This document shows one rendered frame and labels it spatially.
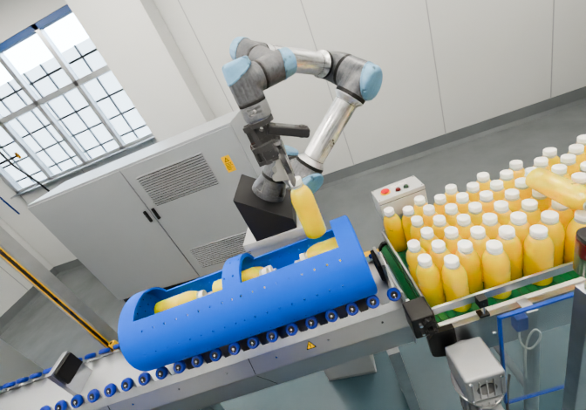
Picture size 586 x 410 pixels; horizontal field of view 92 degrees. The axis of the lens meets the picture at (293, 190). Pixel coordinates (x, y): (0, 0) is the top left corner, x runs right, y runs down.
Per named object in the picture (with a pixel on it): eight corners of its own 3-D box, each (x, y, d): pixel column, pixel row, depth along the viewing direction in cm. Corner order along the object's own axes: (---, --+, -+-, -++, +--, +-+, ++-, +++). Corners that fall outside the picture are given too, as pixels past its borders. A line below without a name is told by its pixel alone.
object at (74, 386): (88, 372, 125) (62, 352, 118) (95, 369, 125) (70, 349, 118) (74, 397, 116) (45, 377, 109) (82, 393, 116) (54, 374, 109)
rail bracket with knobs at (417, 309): (405, 317, 94) (398, 297, 90) (425, 310, 93) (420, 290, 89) (419, 345, 85) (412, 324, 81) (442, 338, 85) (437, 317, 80)
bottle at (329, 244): (354, 245, 107) (309, 262, 109) (347, 228, 106) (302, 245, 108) (357, 252, 100) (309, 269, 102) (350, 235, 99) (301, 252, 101)
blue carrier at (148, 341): (176, 317, 128) (136, 277, 114) (359, 251, 119) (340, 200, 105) (157, 386, 104) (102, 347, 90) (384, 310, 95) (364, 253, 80)
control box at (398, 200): (376, 208, 132) (371, 190, 128) (417, 193, 130) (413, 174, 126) (384, 220, 123) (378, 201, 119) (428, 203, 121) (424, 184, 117)
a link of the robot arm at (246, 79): (255, 50, 67) (224, 64, 64) (273, 94, 72) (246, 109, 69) (242, 56, 74) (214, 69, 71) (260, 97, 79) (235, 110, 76)
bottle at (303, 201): (329, 225, 93) (310, 176, 86) (323, 238, 88) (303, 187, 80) (310, 227, 97) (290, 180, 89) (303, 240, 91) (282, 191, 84)
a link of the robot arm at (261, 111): (266, 95, 77) (265, 100, 69) (272, 112, 79) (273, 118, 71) (241, 106, 78) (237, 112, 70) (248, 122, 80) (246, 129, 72)
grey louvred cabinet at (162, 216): (146, 272, 370) (65, 181, 306) (298, 226, 326) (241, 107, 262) (123, 307, 323) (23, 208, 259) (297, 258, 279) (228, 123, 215)
